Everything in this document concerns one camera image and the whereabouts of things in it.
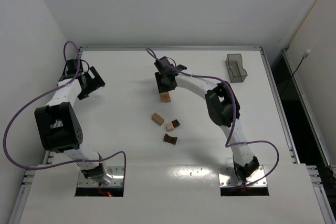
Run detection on long light wood block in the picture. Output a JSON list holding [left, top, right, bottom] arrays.
[[159, 92, 166, 102]]

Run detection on light rectangular wood block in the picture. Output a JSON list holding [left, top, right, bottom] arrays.
[[151, 113, 164, 125]]

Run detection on smoky transparent plastic bin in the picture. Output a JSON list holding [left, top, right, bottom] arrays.
[[225, 54, 248, 83]]

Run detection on small light wood cube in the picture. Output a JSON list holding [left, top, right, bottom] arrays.
[[165, 92, 171, 103]]

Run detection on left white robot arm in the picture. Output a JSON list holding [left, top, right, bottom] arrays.
[[34, 59, 107, 184]]

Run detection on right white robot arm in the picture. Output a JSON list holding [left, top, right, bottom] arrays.
[[154, 57, 259, 182]]

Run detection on dark brown arch block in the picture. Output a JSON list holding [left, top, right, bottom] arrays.
[[163, 134, 178, 145]]

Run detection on dark brown wood cube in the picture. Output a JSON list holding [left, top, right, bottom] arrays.
[[172, 120, 180, 128]]

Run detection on aluminium table frame rail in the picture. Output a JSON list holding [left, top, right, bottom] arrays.
[[79, 46, 262, 52]]

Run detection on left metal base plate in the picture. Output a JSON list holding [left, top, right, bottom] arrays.
[[77, 166, 124, 189]]

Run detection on metal base plate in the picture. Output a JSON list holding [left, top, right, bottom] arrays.
[[218, 166, 267, 189], [77, 166, 124, 189]]

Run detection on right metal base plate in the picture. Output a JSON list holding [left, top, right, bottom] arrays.
[[218, 166, 267, 189]]

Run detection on black cable white plug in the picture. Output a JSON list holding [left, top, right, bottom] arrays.
[[280, 49, 311, 97]]

